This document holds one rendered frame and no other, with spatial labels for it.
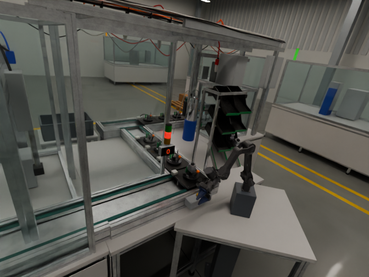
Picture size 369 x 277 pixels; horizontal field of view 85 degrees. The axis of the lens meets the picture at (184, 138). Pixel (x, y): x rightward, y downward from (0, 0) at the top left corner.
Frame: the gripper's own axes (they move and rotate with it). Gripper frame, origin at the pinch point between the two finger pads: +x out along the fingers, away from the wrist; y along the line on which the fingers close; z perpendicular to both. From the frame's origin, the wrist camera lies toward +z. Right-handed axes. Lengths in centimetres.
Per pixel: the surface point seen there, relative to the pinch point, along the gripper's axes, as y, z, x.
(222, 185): -49, 8, -33
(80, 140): 67, 31, 26
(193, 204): -17.7, 7.2, 2.4
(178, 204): -16.6, 15.8, 8.6
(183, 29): 49, 82, -96
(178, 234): -22.3, 4.5, 23.5
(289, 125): -282, 27, -346
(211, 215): -28.1, -5.0, -1.1
